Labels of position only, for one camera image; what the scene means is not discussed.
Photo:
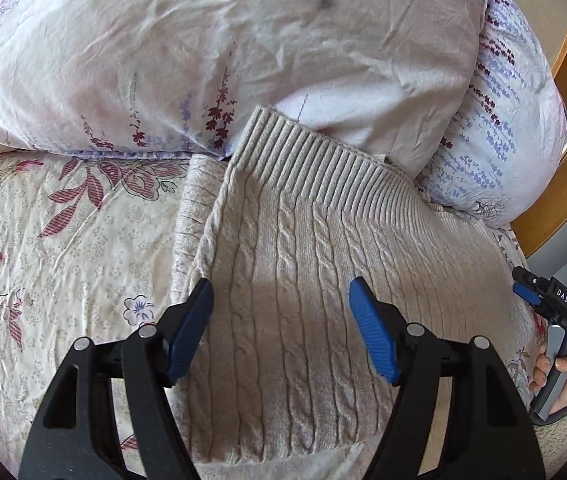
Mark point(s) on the blue lavender print pillow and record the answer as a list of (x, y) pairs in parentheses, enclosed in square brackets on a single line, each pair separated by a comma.
[(513, 125)]

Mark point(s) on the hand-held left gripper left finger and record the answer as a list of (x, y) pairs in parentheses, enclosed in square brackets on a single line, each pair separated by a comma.
[(189, 330)]

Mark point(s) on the floral bed sheet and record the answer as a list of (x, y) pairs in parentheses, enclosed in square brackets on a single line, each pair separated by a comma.
[(63, 260)]

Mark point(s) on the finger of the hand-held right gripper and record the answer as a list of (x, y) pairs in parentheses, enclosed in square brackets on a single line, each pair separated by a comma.
[(526, 295), (524, 276)]

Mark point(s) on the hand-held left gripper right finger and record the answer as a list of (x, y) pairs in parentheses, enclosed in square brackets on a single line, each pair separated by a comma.
[(373, 331)]

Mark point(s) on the white floral pillow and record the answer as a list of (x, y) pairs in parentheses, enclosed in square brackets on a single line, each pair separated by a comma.
[(213, 50)]

